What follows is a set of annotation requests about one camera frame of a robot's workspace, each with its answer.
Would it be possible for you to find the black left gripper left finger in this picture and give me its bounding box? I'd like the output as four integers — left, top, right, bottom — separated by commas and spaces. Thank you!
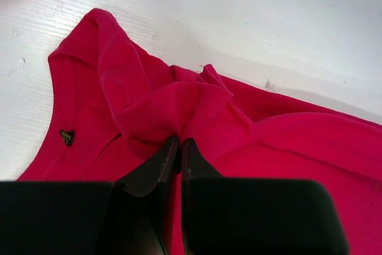
1, 136, 178, 254

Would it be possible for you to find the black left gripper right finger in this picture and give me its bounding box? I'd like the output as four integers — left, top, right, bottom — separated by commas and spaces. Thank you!
181, 139, 349, 254

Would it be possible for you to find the magenta t shirt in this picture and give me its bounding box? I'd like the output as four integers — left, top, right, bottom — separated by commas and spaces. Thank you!
20, 8, 381, 254

